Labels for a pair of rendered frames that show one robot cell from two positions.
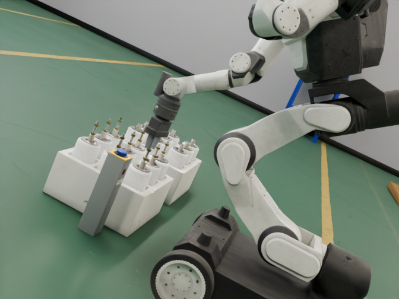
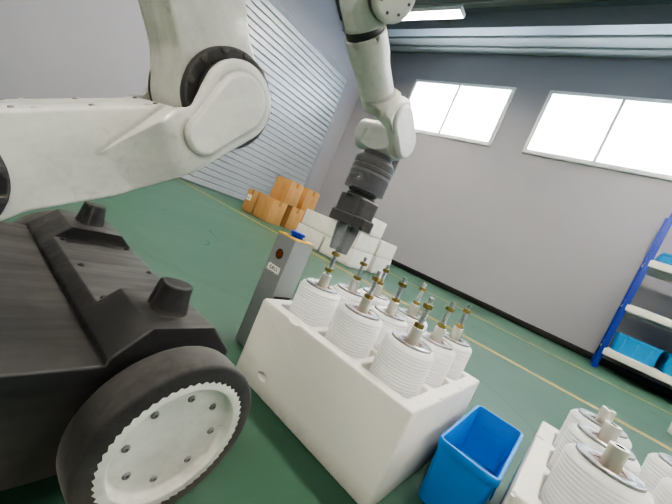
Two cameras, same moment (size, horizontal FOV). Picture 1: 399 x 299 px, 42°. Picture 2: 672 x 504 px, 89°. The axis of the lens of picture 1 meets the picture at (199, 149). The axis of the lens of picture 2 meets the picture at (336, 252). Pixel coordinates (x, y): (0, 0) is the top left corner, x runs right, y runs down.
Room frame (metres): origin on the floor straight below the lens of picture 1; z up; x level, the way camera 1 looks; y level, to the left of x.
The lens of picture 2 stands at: (2.29, -0.49, 0.41)
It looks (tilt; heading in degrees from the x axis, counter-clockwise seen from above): 5 degrees down; 118
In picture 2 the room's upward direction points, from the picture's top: 23 degrees clockwise
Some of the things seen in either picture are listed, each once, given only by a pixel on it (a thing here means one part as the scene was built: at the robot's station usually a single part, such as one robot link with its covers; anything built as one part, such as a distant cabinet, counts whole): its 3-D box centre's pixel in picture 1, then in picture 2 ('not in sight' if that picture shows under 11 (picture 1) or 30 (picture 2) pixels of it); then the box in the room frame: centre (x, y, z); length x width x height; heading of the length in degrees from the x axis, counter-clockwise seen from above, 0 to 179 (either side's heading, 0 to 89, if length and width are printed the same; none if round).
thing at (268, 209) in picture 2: not in sight; (269, 209); (-0.67, 2.95, 0.15); 0.30 x 0.24 x 0.30; 170
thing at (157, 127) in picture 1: (161, 119); (360, 200); (1.94, 0.18, 0.46); 0.13 x 0.10 x 0.12; 155
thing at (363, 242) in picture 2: not in sight; (352, 237); (0.69, 2.74, 0.27); 0.39 x 0.39 x 0.18; 82
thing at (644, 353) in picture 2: not in sight; (633, 348); (3.57, 4.61, 0.36); 0.50 x 0.38 x 0.21; 82
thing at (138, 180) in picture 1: (132, 188); (306, 323); (1.93, 0.18, 0.16); 0.10 x 0.10 x 0.18
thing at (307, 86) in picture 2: not in sight; (263, 112); (-2.40, 3.87, 1.55); 3.20 x 0.12 x 3.10; 81
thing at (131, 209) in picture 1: (112, 184); (361, 375); (2.07, 0.27, 0.09); 0.39 x 0.39 x 0.18; 80
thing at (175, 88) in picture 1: (170, 91); (380, 151); (1.93, 0.19, 0.57); 0.11 x 0.11 x 0.11; 82
